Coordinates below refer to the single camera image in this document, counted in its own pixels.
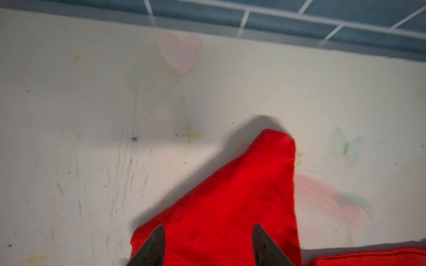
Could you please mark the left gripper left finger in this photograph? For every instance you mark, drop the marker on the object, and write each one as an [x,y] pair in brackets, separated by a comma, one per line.
[152,252]

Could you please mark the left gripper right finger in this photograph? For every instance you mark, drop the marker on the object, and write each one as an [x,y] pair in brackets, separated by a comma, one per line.
[266,251]

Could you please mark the red t-shirt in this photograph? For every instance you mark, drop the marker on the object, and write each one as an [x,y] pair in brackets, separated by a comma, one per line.
[212,224]

